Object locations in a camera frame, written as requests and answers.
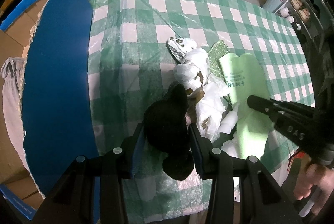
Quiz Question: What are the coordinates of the shoe rack with shoes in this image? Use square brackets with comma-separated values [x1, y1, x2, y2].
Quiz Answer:
[263, 0, 333, 45]

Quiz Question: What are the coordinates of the black sock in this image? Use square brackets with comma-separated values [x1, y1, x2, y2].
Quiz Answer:
[143, 84, 194, 181]

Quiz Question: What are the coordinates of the light green cloth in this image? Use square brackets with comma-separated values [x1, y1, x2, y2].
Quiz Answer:
[218, 52, 275, 162]

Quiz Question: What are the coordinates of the green glitter sheet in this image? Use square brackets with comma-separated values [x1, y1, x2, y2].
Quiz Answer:
[208, 40, 230, 79]

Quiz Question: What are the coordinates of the person's right hand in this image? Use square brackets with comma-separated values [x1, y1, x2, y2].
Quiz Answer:
[293, 155, 333, 215]

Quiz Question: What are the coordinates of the blue-edged cardboard box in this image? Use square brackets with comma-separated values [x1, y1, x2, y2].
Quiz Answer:
[1, 0, 99, 223]

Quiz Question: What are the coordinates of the grey fabric pouch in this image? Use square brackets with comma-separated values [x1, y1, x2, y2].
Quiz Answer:
[0, 57, 32, 172]

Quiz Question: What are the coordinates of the white patterned sock bundle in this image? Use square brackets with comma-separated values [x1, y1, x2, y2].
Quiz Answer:
[166, 37, 240, 158]

